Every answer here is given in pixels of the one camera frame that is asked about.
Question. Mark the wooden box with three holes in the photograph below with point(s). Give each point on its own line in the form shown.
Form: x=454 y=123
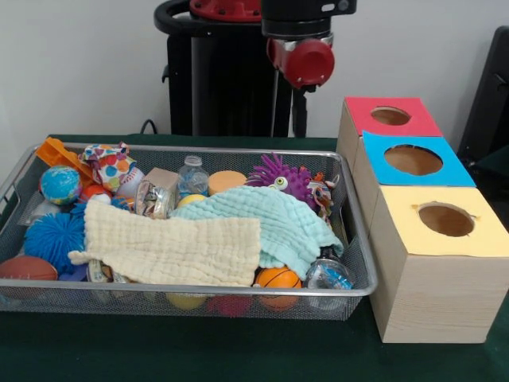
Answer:
x=437 y=302

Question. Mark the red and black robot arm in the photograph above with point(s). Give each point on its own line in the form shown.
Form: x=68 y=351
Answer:
x=294 y=20

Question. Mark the brown toy football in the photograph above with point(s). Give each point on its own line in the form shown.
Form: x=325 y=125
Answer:
x=26 y=268

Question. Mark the dark green tablecloth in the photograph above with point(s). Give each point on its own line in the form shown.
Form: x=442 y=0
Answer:
x=199 y=350
x=495 y=159

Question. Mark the black panel on stand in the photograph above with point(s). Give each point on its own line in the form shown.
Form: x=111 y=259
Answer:
x=489 y=99

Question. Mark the purple spiky monster toy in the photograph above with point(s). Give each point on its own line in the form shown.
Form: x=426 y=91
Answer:
x=292 y=175

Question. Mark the orange plastic toy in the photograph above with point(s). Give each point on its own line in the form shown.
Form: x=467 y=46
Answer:
x=55 y=153

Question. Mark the orange toy basketball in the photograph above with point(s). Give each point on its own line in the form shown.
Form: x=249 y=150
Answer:
x=278 y=277

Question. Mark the silver mesh bin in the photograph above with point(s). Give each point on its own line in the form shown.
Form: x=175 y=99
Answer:
x=119 y=302

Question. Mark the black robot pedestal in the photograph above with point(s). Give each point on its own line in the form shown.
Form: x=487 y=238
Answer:
x=222 y=79

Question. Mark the mint waffle cloth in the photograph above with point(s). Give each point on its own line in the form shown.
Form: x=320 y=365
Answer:
x=294 y=235

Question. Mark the cream waffle cloth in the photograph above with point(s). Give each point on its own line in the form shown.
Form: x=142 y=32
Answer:
x=167 y=246

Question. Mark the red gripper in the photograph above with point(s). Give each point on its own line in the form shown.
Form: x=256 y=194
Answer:
x=310 y=63

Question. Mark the polka dot fabric toy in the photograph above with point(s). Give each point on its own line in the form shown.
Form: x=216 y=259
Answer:
x=109 y=165

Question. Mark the blue spiky ball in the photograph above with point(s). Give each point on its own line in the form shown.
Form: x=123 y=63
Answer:
x=51 y=238

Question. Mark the blue green globe ball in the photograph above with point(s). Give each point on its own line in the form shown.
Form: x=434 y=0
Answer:
x=60 y=185

